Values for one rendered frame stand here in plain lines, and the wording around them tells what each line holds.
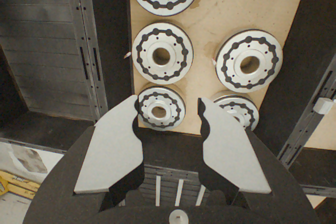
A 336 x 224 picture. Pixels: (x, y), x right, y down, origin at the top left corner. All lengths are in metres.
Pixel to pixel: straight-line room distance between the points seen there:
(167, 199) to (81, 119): 0.39
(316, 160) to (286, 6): 0.32
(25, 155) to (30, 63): 0.69
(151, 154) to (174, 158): 0.05
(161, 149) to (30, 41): 0.35
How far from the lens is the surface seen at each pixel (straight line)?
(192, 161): 0.33
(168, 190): 0.58
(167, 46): 0.25
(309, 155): 0.47
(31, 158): 1.06
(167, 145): 0.35
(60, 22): 0.37
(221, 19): 0.29
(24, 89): 0.52
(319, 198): 0.69
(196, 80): 0.31
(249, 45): 0.27
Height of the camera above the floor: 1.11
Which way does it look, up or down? 60 degrees down
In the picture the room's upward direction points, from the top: 165 degrees counter-clockwise
